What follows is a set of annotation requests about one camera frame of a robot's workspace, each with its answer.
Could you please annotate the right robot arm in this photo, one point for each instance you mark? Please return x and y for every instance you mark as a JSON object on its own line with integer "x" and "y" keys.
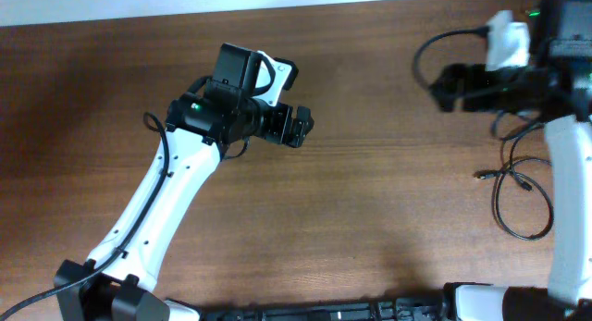
{"x": 560, "y": 41}

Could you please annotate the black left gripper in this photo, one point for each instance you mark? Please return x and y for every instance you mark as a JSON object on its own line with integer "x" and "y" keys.
{"x": 287, "y": 124}

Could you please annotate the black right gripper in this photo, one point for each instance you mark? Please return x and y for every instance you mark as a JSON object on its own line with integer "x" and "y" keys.
{"x": 446, "y": 89}

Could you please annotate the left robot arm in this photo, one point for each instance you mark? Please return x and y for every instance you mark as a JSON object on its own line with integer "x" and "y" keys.
{"x": 238, "y": 101}

